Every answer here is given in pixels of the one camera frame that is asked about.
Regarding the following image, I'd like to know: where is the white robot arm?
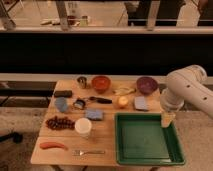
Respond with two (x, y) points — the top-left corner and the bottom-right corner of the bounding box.
(160, 65), (213, 128)

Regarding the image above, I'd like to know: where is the yellow apple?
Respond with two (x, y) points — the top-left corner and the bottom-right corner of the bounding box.
(117, 96), (129, 108)

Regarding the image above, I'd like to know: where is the black rectangular block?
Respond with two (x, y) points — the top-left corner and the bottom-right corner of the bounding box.
(53, 90), (73, 98)

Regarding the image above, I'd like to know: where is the blue sponge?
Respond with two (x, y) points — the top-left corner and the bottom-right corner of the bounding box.
(85, 110), (103, 121)

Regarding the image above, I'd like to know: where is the silver fork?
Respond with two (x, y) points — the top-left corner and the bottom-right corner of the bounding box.
(73, 150), (105, 156)

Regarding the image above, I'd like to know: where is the green plastic tray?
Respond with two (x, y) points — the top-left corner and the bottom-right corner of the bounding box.
(115, 113), (185, 166)

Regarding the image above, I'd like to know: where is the purple bowl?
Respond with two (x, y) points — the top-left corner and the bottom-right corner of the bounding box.
(136, 77), (158, 95)

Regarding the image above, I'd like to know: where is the black handled tool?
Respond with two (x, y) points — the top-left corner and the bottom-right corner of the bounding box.
(89, 96), (112, 104)

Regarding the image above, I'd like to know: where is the red grape bunch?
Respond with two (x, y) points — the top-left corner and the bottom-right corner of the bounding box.
(46, 116), (75, 130)

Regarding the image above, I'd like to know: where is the wooden table board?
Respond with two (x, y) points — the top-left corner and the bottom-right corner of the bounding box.
(30, 79), (165, 167)

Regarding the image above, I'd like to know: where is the white paper cup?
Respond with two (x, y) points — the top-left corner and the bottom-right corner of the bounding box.
(75, 118), (92, 138)

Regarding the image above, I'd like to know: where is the small metal cup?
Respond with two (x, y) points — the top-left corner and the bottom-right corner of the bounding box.
(77, 76), (87, 89)

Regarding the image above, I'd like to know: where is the red bowl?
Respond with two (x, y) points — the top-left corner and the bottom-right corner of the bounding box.
(91, 76), (111, 94)

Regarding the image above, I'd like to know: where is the yellow banana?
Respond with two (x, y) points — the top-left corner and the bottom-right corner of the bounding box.
(114, 87), (135, 96)

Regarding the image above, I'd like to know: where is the black binder clip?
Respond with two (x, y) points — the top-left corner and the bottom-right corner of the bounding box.
(73, 98), (86, 110)

